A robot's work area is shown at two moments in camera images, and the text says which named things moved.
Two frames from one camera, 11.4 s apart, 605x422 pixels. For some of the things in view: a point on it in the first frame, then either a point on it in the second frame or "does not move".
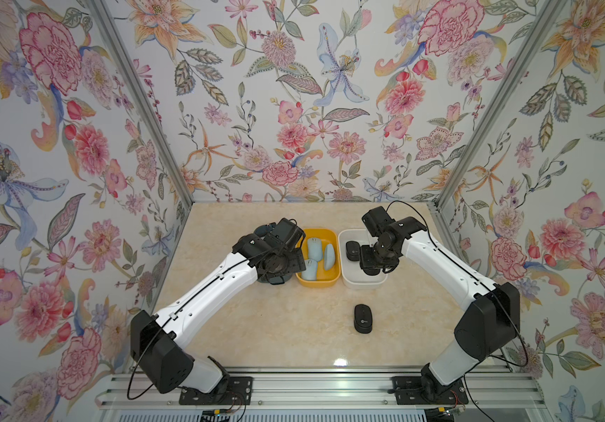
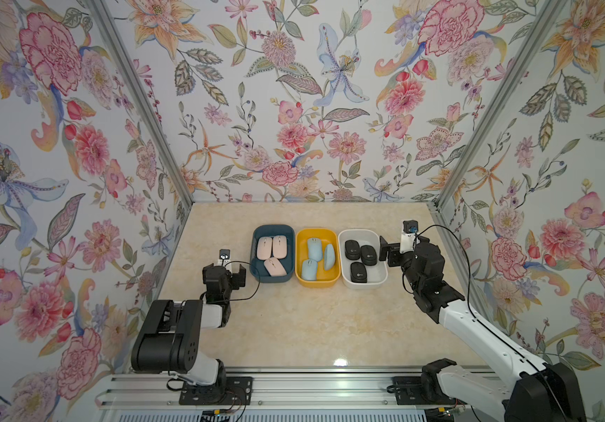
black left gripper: x=297 y=261 -> x=235 y=280
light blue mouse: x=315 y=250 does not move
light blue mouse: x=330 y=257 does not move
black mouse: x=353 y=251 does not move
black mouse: x=363 y=318 -> x=358 y=272
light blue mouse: x=310 y=272 does not move
